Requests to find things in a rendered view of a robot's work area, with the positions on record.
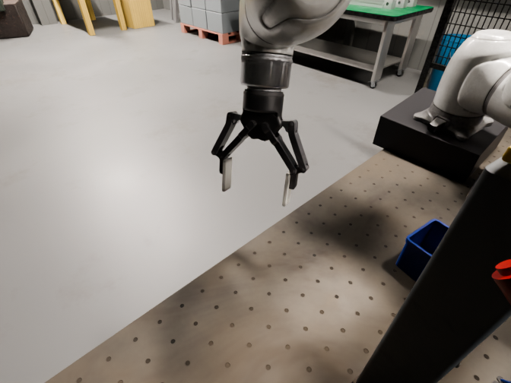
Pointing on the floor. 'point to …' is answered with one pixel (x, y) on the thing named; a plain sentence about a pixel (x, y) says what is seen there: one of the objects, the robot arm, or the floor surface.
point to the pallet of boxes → (211, 18)
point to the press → (14, 20)
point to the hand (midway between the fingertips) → (255, 191)
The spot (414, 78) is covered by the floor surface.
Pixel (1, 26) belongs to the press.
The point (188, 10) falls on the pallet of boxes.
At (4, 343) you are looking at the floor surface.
